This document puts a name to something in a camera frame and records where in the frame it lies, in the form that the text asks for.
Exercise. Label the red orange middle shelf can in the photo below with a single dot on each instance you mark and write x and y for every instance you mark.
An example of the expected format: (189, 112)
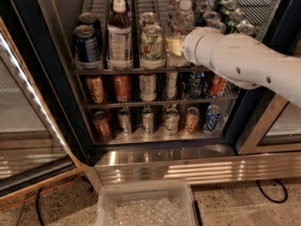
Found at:
(216, 85)

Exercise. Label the silver bottom can centre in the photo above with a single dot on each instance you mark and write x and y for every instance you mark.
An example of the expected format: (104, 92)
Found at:
(147, 121)

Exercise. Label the red bottom shelf can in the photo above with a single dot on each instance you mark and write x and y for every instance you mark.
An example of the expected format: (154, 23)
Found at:
(101, 123)

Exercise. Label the stainless steel fridge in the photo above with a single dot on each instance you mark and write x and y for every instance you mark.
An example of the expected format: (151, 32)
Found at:
(257, 135)

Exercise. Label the white shelf can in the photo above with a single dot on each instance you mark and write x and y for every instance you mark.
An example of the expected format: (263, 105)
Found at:
(171, 84)
(171, 121)

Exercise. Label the blue shelf can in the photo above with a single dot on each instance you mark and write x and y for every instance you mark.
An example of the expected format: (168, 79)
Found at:
(212, 117)
(194, 85)

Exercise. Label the blue middle shelf can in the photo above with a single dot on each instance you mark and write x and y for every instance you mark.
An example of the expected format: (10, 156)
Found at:
(194, 85)

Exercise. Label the blue bottom shelf can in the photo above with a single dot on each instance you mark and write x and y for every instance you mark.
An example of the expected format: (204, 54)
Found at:
(212, 117)

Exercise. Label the front blue soda can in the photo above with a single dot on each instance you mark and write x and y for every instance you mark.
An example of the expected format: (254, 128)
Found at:
(87, 46)

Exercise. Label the red blue pepsi can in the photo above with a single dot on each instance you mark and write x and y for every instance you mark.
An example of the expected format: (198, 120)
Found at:
(207, 18)
(219, 26)

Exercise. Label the front dark tea bottle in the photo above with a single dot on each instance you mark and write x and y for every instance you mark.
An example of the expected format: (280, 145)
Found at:
(119, 29)

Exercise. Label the open glass fridge door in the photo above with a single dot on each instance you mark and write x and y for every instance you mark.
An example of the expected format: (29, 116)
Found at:
(33, 151)

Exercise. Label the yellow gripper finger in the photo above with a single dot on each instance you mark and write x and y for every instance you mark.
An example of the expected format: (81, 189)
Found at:
(174, 45)

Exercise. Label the blue soda can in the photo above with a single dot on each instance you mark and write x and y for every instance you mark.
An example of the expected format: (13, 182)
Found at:
(87, 46)
(89, 18)

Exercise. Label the gold bottom shelf can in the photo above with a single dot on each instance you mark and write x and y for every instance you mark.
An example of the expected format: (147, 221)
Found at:
(191, 120)

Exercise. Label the clear water bottle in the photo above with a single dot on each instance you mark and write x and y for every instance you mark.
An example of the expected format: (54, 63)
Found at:
(181, 24)
(172, 8)

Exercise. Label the front red blue pepsi can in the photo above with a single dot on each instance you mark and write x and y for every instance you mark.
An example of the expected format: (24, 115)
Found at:
(219, 26)

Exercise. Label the front green soda can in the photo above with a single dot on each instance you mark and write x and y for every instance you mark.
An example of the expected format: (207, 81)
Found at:
(246, 29)

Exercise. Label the clear plastic bin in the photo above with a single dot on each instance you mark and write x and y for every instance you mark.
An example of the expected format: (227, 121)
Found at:
(147, 203)

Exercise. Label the silver middle shelf can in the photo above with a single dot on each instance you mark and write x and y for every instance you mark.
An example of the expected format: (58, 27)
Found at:
(147, 87)

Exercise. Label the white bottom shelf can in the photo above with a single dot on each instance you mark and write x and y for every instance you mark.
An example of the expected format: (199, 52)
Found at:
(171, 121)

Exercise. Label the rear silver soda can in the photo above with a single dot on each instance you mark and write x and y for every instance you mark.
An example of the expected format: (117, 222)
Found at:
(147, 18)

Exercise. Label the rear blue soda can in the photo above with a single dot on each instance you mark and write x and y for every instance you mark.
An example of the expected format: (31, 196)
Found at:
(89, 18)

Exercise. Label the white middle shelf can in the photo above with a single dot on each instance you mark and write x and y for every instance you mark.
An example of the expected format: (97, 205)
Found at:
(171, 84)

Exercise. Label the tan middle shelf can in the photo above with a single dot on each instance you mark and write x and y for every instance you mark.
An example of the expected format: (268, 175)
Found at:
(95, 88)

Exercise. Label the silver bottom can left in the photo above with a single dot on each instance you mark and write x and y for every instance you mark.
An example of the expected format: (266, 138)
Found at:
(125, 122)

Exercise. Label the front diet 7up can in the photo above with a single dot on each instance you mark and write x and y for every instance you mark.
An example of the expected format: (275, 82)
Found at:
(151, 47)

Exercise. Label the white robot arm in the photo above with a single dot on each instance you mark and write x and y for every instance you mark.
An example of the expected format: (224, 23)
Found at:
(242, 60)

